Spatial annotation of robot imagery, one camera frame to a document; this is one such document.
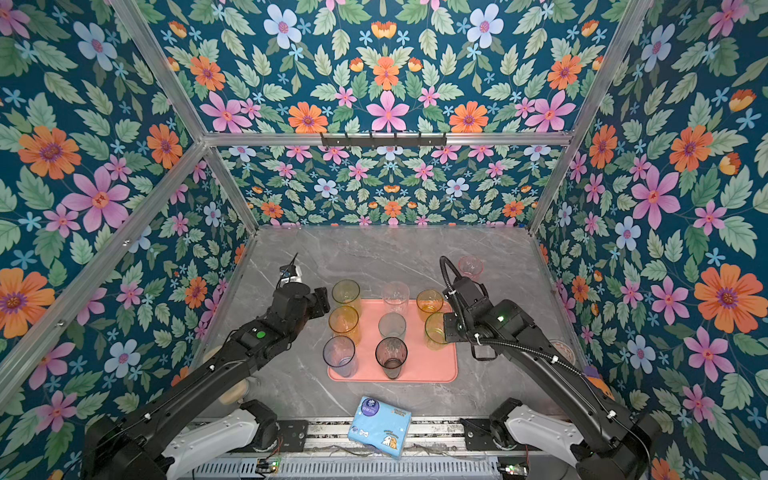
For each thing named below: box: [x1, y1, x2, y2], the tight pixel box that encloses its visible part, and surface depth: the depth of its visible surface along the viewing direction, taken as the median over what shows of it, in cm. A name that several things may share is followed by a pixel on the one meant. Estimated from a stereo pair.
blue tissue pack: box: [348, 396, 412, 460], surface depth 72 cm
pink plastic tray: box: [328, 299, 458, 383], surface depth 84 cm
